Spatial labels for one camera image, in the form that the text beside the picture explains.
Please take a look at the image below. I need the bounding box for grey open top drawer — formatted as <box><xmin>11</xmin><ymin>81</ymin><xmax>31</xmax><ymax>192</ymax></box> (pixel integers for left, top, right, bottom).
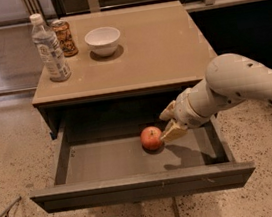
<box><xmin>30</xmin><ymin>119</ymin><xmax>255</xmax><ymax>213</ymax></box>

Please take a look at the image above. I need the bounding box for white ceramic bowl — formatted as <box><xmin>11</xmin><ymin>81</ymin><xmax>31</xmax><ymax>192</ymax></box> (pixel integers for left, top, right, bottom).
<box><xmin>85</xmin><ymin>26</ymin><xmax>121</xmax><ymax>57</ymax></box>

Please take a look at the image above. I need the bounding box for red apple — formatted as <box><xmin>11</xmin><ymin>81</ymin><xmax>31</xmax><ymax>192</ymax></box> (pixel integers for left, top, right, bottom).
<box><xmin>140</xmin><ymin>126</ymin><xmax>162</xmax><ymax>151</ymax></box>

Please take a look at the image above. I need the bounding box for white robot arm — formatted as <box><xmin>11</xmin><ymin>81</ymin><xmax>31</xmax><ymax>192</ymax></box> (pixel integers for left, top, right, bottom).
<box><xmin>159</xmin><ymin>53</ymin><xmax>272</xmax><ymax>143</ymax></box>

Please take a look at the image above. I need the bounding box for clear plastic water bottle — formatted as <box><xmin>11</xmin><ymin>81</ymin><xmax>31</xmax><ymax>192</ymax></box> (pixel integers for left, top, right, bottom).
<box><xmin>29</xmin><ymin>13</ymin><xmax>72</xmax><ymax>82</ymax></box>

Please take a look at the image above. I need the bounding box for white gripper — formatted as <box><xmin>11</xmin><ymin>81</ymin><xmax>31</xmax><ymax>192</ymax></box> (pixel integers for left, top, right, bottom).
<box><xmin>159</xmin><ymin>88</ymin><xmax>210</xmax><ymax>143</ymax></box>

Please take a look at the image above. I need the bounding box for grey cabinet with beige top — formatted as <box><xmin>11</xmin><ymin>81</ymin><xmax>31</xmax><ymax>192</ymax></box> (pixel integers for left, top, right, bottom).
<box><xmin>32</xmin><ymin>1</ymin><xmax>216</xmax><ymax>133</ymax></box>

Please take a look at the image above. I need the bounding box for grey metal rod on floor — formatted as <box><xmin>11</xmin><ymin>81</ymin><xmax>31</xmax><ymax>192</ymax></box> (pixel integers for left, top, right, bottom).
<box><xmin>0</xmin><ymin>196</ymin><xmax>22</xmax><ymax>217</ymax></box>

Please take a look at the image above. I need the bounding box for brown patterned drink can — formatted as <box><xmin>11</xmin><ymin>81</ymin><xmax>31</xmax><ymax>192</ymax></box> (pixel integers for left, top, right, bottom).
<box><xmin>51</xmin><ymin>19</ymin><xmax>78</xmax><ymax>57</ymax></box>

